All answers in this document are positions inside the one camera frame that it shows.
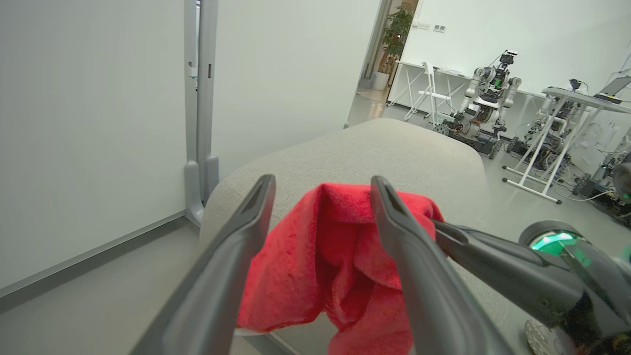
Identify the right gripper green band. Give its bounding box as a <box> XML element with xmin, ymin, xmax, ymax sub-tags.
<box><xmin>433</xmin><ymin>219</ymin><xmax>631</xmax><ymax>355</ymax></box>

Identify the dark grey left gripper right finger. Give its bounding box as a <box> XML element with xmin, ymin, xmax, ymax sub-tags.
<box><xmin>370</xmin><ymin>176</ymin><xmax>516</xmax><ymax>355</ymax></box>

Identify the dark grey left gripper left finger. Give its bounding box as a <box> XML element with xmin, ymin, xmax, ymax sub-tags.
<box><xmin>131</xmin><ymin>174</ymin><xmax>276</xmax><ymax>355</ymax></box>

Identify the red terry cloth garment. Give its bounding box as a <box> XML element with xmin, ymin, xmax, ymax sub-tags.
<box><xmin>237</xmin><ymin>183</ymin><xmax>444</xmax><ymax>355</ymax></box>

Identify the white perforated laundry basket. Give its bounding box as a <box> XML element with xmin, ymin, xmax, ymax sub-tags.
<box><xmin>524</xmin><ymin>319</ymin><xmax>560</xmax><ymax>355</ymax></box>

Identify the wheeled robot under desk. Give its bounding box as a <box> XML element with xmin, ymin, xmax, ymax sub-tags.
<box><xmin>507</xmin><ymin>94</ymin><xmax>573</xmax><ymax>172</ymax></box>

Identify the white height-adjustable desk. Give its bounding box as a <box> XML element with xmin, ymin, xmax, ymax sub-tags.
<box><xmin>502</xmin><ymin>87</ymin><xmax>631</xmax><ymax>205</ymax></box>

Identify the white grey wheeled robot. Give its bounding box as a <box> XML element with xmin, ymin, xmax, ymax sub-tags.
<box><xmin>434</xmin><ymin>49</ymin><xmax>523</xmax><ymax>160</ymax></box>

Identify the white folding chair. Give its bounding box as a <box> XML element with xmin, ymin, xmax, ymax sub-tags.
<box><xmin>403</xmin><ymin>62</ymin><xmax>453</xmax><ymax>125</ymax></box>

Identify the white long trestle table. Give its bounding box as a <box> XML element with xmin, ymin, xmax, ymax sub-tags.
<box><xmin>387</xmin><ymin>60</ymin><xmax>476</xmax><ymax>119</ymax></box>

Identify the grey open laptop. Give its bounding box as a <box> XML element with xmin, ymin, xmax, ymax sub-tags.
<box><xmin>594</xmin><ymin>76</ymin><xmax>631</xmax><ymax>105</ymax></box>

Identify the green potted plant white pot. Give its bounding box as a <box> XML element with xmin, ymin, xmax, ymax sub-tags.
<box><xmin>372</xmin><ymin>5</ymin><xmax>415</xmax><ymax>92</ymax></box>

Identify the white floor cable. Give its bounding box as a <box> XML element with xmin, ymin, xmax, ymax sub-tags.
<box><xmin>552</xmin><ymin>181</ymin><xmax>614</xmax><ymax>202</ymax></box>

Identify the black wheeled equipment with cables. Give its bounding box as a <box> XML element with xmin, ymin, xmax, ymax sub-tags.
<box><xmin>573</xmin><ymin>136</ymin><xmax>631</xmax><ymax>228</ymax></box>

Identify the grey partition post with foot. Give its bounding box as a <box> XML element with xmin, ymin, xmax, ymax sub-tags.
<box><xmin>183</xmin><ymin>0</ymin><xmax>220</xmax><ymax>226</ymax></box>

